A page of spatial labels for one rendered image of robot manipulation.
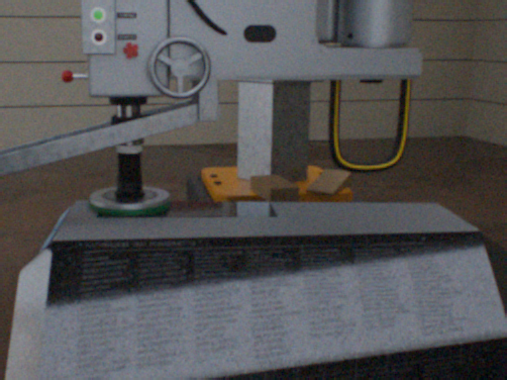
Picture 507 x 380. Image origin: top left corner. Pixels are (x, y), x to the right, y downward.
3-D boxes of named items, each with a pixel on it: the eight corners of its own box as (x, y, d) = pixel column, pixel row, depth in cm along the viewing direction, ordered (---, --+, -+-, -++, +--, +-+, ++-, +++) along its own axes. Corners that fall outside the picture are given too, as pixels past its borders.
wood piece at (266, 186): (250, 189, 230) (250, 175, 229) (277, 188, 232) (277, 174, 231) (270, 204, 211) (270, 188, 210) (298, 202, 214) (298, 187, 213)
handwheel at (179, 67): (205, 95, 166) (206, 36, 163) (211, 99, 156) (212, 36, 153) (147, 96, 164) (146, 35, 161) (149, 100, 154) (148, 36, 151)
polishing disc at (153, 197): (131, 186, 191) (131, 182, 190) (185, 198, 177) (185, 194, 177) (73, 200, 175) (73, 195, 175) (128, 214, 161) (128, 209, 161)
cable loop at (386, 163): (402, 170, 185) (410, 57, 179) (408, 173, 182) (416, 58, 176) (324, 172, 183) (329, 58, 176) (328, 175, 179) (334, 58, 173)
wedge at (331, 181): (325, 181, 243) (326, 168, 242) (352, 184, 238) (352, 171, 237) (305, 192, 226) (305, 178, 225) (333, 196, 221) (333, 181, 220)
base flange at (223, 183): (200, 176, 269) (200, 165, 268) (316, 174, 274) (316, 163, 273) (216, 207, 221) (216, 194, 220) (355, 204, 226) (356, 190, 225)
